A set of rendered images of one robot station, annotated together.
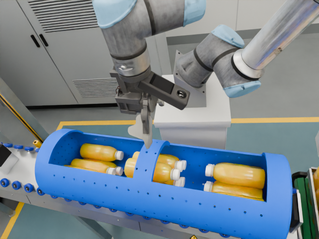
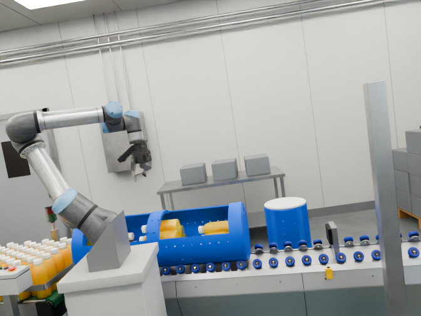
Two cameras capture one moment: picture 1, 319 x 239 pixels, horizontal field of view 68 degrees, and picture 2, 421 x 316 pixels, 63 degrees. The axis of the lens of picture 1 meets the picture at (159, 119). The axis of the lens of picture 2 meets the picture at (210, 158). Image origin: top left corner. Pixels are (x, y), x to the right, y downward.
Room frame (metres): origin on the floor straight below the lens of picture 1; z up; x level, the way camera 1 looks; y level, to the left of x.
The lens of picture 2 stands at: (2.22, -0.08, 1.64)
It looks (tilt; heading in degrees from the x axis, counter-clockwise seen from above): 6 degrees down; 165
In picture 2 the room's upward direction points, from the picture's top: 9 degrees counter-clockwise
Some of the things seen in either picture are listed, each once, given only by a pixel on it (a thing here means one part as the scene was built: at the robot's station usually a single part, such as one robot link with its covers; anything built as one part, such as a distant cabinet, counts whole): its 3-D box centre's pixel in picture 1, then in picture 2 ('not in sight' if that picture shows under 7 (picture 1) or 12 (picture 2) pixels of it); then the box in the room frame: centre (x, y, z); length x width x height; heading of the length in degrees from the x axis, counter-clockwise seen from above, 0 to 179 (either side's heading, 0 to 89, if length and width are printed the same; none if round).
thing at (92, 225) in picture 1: (95, 227); not in sight; (0.63, 0.60, 0.31); 0.06 x 0.06 x 0.63; 64
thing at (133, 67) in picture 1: (130, 59); (135, 136); (0.42, 0.03, 1.63); 0.08 x 0.08 x 0.05
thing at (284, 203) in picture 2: not in sight; (284, 203); (0.12, 0.95, 1.03); 0.28 x 0.28 x 0.01
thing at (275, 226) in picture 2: not in sight; (292, 265); (0.12, 0.95, 0.59); 0.28 x 0.28 x 0.88
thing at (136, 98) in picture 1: (136, 87); (140, 152); (0.43, 0.03, 1.55); 0.09 x 0.08 x 0.12; 65
